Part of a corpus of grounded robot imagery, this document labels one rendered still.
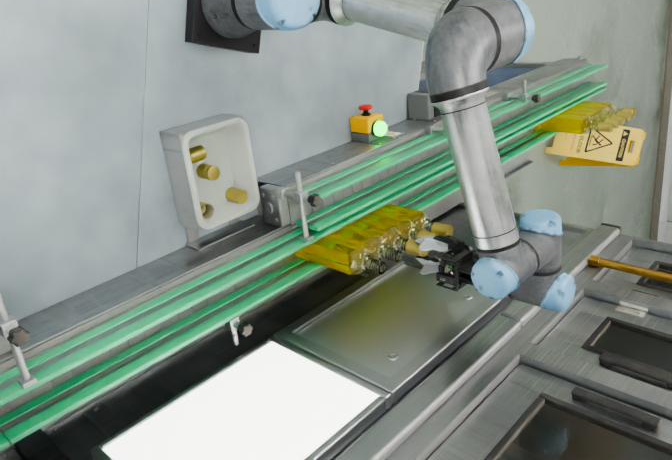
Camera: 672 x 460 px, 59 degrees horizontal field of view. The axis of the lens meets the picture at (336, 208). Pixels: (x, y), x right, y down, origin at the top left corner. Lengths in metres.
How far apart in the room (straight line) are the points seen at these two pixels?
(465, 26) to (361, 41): 0.80
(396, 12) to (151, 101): 0.55
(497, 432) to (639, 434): 0.23
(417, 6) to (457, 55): 0.22
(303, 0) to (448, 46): 0.38
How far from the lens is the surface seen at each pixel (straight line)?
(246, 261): 1.35
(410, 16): 1.18
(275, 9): 1.23
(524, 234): 1.14
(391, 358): 1.25
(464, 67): 0.98
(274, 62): 1.55
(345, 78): 1.73
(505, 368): 1.28
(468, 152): 1.00
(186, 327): 1.30
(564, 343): 1.39
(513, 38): 1.08
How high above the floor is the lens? 1.93
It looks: 42 degrees down
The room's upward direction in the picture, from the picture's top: 104 degrees clockwise
